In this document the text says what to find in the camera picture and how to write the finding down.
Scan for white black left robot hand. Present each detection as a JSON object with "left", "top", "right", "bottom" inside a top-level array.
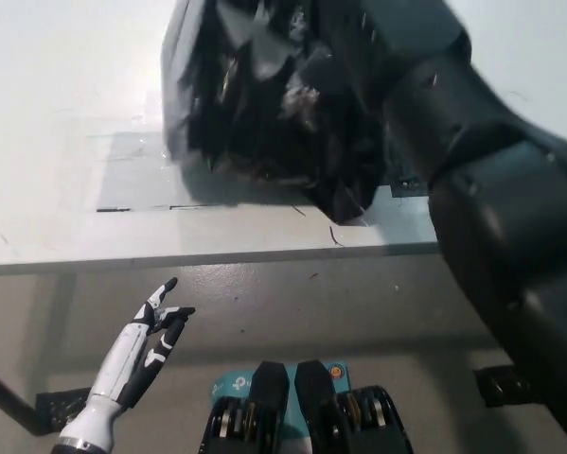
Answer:
[{"left": 87, "top": 277, "right": 197, "bottom": 410}]

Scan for black plastic bag grey lining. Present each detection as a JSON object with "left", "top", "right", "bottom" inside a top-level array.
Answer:
[{"left": 162, "top": 0, "right": 393, "bottom": 224}]

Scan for robot body black teal blocks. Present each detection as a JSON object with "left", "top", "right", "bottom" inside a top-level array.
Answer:
[{"left": 202, "top": 359, "right": 415, "bottom": 454}]

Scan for black metal table leg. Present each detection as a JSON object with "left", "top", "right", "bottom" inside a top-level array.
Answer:
[{"left": 0, "top": 363, "right": 43, "bottom": 436}]

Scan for clear tape sheet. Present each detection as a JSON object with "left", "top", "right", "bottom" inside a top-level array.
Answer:
[{"left": 96, "top": 131, "right": 237, "bottom": 213}]

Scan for black tape patch on table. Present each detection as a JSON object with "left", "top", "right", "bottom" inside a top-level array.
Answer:
[{"left": 389, "top": 173, "right": 431, "bottom": 199}]

